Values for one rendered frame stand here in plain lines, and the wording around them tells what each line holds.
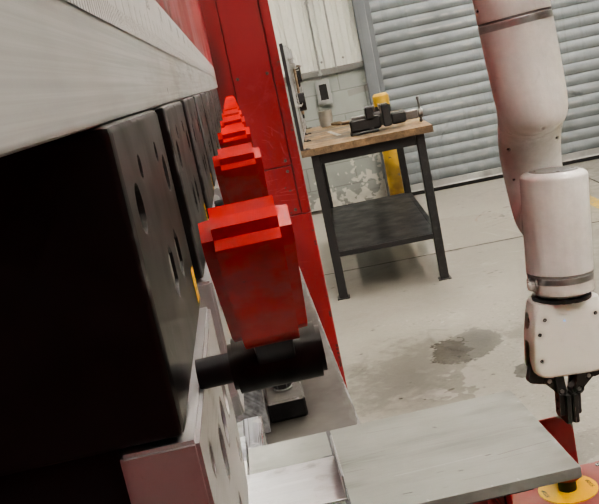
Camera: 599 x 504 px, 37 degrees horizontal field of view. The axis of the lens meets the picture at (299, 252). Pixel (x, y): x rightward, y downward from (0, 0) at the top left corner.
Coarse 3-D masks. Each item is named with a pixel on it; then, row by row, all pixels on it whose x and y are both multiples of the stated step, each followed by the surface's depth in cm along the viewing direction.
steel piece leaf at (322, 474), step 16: (304, 464) 80; (320, 464) 80; (336, 464) 79; (256, 480) 79; (272, 480) 78; (288, 480) 78; (304, 480) 77; (320, 480) 77; (336, 480) 76; (256, 496) 76; (272, 496) 75; (288, 496) 75; (304, 496) 74; (320, 496) 74; (336, 496) 73
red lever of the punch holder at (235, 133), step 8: (224, 128) 61; (232, 128) 61; (240, 128) 60; (248, 128) 61; (224, 136) 60; (232, 136) 60; (240, 136) 60; (248, 136) 61; (224, 144) 60; (232, 144) 60; (216, 200) 68
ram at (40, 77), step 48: (0, 0) 15; (48, 0) 19; (192, 0) 175; (0, 48) 14; (48, 48) 18; (96, 48) 25; (144, 48) 40; (0, 96) 13; (48, 96) 17; (96, 96) 23; (144, 96) 35; (0, 144) 13
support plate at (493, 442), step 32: (416, 416) 86; (448, 416) 85; (480, 416) 83; (512, 416) 82; (256, 448) 86; (288, 448) 85; (320, 448) 83; (352, 448) 82; (384, 448) 81; (416, 448) 79; (448, 448) 78; (480, 448) 77; (512, 448) 75; (544, 448) 74; (352, 480) 76; (384, 480) 75; (416, 480) 73; (448, 480) 72; (480, 480) 71; (512, 480) 70; (544, 480) 70
